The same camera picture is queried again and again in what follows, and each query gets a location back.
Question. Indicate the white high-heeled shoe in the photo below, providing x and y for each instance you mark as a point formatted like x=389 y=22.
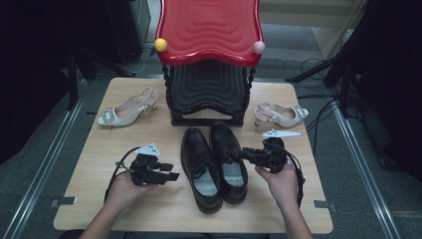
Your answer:
x=282 y=119
x=129 y=114

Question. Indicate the yellow ball knob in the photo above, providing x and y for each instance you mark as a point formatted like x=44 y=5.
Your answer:
x=161 y=45

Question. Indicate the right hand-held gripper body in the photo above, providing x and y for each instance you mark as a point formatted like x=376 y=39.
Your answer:
x=273 y=156

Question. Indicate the grey table bracket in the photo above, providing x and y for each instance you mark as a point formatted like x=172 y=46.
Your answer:
x=325 y=205
x=63 y=201

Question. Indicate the black shoe rack red top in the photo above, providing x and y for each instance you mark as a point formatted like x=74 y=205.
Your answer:
x=209 y=33

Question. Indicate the black metal stand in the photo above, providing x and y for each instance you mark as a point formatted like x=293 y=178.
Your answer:
x=72 y=89

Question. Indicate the person's dark clothing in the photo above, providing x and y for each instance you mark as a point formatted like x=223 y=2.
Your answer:
x=166 y=235

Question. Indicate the person's right hand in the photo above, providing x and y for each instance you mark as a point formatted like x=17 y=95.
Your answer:
x=282 y=187

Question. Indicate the black tripod stand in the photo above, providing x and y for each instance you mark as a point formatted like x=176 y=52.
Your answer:
x=308 y=71

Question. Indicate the dark curtain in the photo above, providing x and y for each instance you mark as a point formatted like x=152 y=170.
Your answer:
x=398 y=83
x=33 y=66

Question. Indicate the person's left hand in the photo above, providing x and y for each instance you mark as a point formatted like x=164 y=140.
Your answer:
x=121 y=191

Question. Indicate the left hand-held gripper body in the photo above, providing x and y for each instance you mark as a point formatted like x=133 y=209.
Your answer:
x=142 y=169

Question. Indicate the pink ball knob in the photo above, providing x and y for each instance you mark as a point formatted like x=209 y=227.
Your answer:
x=259 y=47

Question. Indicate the black leather shoe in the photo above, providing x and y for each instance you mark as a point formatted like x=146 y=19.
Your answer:
x=199 y=156
x=225 y=142

